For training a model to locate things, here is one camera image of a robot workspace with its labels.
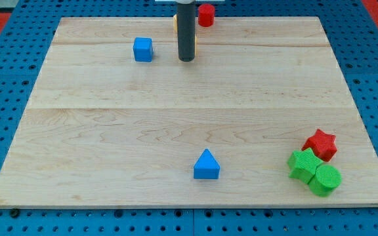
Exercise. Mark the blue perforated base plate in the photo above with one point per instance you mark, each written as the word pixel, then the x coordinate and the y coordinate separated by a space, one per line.
pixel 25 41

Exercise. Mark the red star block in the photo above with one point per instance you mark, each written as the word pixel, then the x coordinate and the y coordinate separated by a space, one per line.
pixel 322 145

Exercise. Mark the red cylinder block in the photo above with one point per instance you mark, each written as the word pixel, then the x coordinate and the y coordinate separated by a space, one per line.
pixel 206 15

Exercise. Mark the yellow block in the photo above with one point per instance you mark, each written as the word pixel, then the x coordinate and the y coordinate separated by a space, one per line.
pixel 175 29

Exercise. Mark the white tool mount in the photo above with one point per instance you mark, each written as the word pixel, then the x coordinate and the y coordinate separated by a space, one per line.
pixel 187 1

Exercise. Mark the green cylinder block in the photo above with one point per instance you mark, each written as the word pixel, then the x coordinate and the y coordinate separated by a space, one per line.
pixel 326 179

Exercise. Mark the blue cube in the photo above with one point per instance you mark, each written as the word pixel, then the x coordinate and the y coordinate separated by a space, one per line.
pixel 143 49

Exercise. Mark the green star block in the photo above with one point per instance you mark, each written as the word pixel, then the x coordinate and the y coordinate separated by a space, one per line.
pixel 303 165

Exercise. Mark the wooden board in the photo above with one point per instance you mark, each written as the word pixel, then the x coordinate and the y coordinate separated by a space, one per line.
pixel 101 130

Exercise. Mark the blue triangular block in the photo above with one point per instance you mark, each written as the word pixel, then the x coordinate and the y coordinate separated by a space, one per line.
pixel 206 167

